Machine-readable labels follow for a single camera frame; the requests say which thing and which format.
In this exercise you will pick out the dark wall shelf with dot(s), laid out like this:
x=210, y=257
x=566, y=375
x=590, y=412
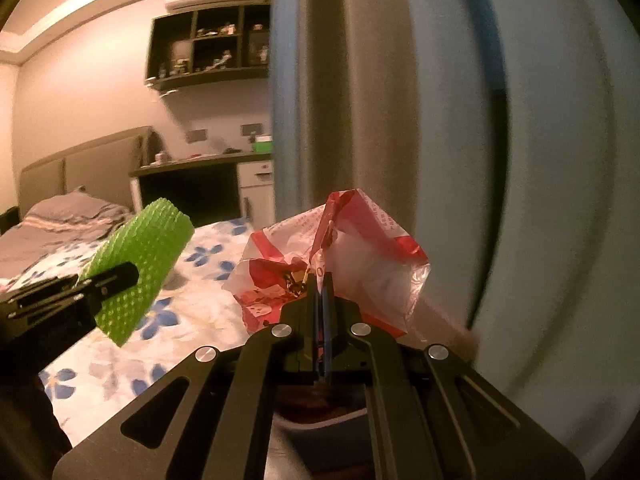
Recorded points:
x=170, y=30

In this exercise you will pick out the green box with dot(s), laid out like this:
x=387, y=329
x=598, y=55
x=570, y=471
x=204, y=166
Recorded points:
x=262, y=146

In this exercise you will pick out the grey striped pillow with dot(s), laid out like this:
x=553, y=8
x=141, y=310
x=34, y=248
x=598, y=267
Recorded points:
x=70, y=210

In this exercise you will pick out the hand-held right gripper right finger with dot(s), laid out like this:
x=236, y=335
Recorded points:
x=326, y=310

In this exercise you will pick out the padded grey headboard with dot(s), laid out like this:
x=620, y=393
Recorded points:
x=90, y=165

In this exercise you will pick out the group of shelf figurines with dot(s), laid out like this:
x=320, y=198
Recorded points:
x=225, y=57

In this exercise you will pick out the dark object on desk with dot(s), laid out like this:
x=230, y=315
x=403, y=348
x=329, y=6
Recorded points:
x=231, y=150

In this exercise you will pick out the blue floral bed cover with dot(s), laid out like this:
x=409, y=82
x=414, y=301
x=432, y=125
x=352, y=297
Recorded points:
x=200, y=300

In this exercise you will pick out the green foam net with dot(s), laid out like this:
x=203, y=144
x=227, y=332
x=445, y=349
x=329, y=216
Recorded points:
x=145, y=245

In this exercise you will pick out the white drawer cabinet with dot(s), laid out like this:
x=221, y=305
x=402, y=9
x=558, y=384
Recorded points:
x=255, y=180

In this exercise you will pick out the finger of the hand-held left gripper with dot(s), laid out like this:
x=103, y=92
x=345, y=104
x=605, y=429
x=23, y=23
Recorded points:
x=100, y=285

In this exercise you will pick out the grey bedsheet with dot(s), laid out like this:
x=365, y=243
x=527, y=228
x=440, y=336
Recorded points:
x=30, y=250

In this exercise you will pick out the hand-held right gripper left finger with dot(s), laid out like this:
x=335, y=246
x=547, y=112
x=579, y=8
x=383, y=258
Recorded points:
x=307, y=320

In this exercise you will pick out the pleated curtain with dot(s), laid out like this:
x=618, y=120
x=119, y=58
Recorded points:
x=375, y=110

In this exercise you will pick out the grey wall socket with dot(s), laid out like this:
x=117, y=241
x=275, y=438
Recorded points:
x=248, y=129
x=196, y=136

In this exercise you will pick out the dark desk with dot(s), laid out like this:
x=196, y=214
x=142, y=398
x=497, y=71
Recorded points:
x=185, y=190

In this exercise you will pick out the red and white plastic bag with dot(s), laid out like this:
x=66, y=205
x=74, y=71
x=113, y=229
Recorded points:
x=370, y=250

